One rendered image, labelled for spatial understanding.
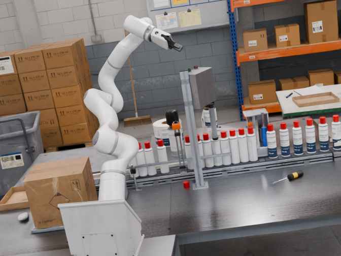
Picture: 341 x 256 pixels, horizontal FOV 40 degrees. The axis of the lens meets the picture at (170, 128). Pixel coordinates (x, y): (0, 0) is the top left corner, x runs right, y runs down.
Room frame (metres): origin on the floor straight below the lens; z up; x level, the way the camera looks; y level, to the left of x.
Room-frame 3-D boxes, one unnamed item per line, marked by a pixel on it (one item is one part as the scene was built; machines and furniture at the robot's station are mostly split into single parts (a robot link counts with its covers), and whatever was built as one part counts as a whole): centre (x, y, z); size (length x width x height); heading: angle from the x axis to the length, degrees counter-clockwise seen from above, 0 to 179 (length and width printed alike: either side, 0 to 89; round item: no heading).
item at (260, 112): (2.69, -0.51, 1.14); 0.14 x 0.11 x 0.01; 87
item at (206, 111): (3.21, -0.29, 1.04); 0.09 x 0.09 x 0.29
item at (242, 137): (2.60, -0.40, 0.98); 0.05 x 0.05 x 0.20
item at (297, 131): (2.58, -0.72, 0.98); 0.05 x 0.05 x 0.20
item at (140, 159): (2.64, 0.20, 0.98); 0.05 x 0.05 x 0.20
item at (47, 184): (2.33, 0.62, 0.99); 0.30 x 0.24 x 0.27; 89
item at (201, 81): (2.53, -0.18, 1.38); 0.17 x 0.10 x 0.19; 142
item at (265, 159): (2.62, -0.08, 0.86); 1.65 x 0.08 x 0.04; 87
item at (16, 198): (2.68, 0.91, 0.85); 0.30 x 0.26 x 0.04; 87
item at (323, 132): (2.57, -0.87, 0.98); 0.05 x 0.05 x 0.20
